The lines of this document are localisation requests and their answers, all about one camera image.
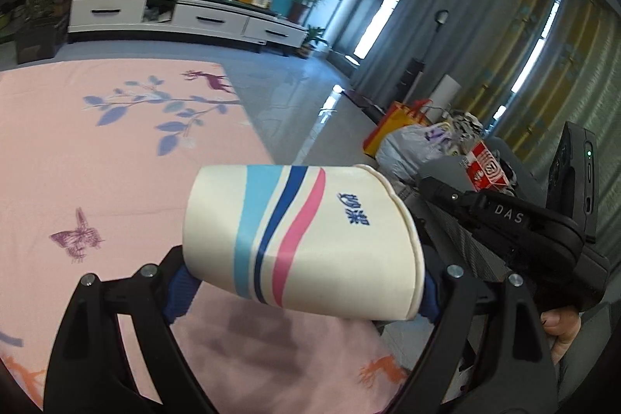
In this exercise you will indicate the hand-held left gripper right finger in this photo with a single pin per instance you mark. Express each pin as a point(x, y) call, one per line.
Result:
point(431, 302)

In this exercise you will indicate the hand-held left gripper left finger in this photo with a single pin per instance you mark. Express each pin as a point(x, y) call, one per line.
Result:
point(179, 297)

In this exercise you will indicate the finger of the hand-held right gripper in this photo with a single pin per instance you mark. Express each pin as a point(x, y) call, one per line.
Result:
point(509, 217)

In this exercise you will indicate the striped white paper cup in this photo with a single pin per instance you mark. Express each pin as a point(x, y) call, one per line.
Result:
point(315, 249)

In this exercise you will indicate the person's right hand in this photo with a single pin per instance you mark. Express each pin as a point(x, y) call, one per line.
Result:
point(563, 326)

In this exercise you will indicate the red white box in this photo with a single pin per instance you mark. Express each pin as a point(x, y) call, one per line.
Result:
point(485, 166)

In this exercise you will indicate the black white patterned cloth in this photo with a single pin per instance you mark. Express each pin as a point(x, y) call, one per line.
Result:
point(463, 125)

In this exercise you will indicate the white purple plastic bag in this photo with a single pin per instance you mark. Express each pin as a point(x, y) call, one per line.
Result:
point(412, 147)

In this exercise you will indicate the yellow patterned curtain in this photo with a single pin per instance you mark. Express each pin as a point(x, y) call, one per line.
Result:
point(543, 55)

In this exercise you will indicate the white floor appliance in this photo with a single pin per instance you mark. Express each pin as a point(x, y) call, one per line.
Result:
point(444, 91)

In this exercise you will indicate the yellow red shopping bag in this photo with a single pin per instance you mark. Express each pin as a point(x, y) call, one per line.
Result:
point(393, 123)

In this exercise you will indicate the pink leaf print tablecloth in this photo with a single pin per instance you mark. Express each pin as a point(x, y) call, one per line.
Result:
point(97, 162)

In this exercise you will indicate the grey curtain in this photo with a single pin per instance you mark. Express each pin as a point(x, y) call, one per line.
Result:
point(436, 6)

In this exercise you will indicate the small potted floor plant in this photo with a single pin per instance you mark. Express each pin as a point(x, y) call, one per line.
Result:
point(313, 40)

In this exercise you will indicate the white television cabinet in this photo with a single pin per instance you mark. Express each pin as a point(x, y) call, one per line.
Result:
point(203, 18)

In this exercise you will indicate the tall potted plant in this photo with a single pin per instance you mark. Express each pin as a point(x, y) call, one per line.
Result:
point(305, 1)

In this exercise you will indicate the potted plants on stand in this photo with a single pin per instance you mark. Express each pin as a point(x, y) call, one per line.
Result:
point(41, 16)

